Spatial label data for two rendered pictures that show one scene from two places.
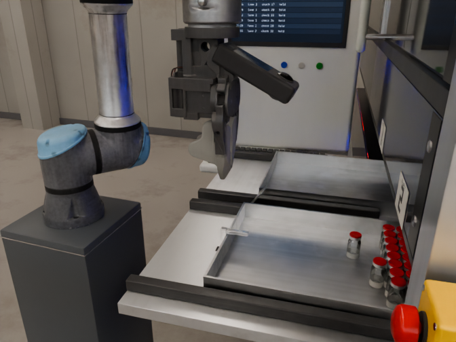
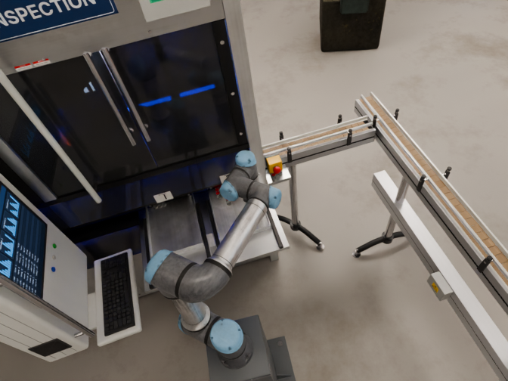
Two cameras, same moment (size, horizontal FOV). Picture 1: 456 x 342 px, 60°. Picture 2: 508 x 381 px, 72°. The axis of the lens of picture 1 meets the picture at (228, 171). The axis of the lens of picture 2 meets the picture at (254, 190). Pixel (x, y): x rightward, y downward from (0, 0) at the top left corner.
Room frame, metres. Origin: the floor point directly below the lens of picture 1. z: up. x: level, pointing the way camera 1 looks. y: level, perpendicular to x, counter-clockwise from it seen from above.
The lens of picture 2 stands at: (0.89, 0.88, 2.36)
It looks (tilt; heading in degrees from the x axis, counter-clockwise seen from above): 51 degrees down; 248
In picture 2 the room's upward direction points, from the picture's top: 11 degrees counter-clockwise
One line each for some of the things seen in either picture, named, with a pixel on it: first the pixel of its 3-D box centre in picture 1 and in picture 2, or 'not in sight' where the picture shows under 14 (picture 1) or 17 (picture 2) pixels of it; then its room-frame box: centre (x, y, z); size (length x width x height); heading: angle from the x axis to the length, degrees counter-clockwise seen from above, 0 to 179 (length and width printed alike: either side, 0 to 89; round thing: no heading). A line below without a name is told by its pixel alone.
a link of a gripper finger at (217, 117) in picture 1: (220, 122); not in sight; (0.52, 0.01, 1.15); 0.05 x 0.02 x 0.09; 165
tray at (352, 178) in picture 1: (336, 180); (173, 224); (0.90, -0.27, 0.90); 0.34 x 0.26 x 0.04; 75
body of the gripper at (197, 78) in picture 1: (207, 73); not in sight; (0.55, 0.03, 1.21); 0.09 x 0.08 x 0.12; 75
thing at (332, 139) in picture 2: not in sight; (314, 140); (-0.02, -0.29, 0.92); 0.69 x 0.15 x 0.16; 165
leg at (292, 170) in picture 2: not in sight; (293, 196); (0.12, -0.33, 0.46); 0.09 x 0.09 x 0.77; 75
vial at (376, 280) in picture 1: (377, 272); not in sight; (0.52, -0.24, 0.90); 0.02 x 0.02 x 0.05
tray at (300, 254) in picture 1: (321, 256); (237, 208); (0.57, -0.16, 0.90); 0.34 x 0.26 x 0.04; 74
